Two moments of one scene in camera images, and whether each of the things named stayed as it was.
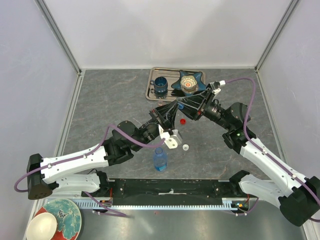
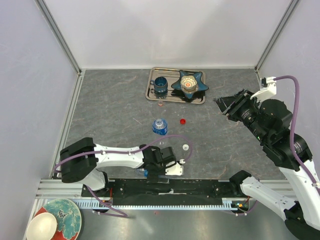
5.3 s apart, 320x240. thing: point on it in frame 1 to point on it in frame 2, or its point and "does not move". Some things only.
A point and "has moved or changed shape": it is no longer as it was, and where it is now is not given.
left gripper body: x=159 y=119 to x=153 y=174
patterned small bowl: x=188 y=84 does not move
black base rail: x=164 y=191 does not move
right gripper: x=195 y=106 to x=240 y=98
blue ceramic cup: x=160 y=84 does not move
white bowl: x=42 y=226 does not move
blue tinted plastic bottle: x=160 y=160 has moved or changed shape
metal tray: x=171 y=74 does not move
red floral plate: x=68 y=218 does not move
